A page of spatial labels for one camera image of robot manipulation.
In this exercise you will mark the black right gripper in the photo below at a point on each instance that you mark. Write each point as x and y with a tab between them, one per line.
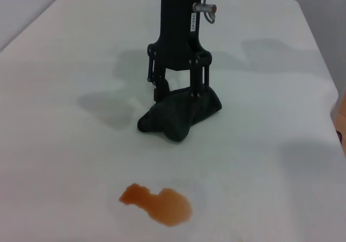
175	36

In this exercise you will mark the dark blue rag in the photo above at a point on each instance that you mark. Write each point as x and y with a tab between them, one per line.
175	117

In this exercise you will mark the brown water stain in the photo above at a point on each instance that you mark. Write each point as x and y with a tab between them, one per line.
167	207

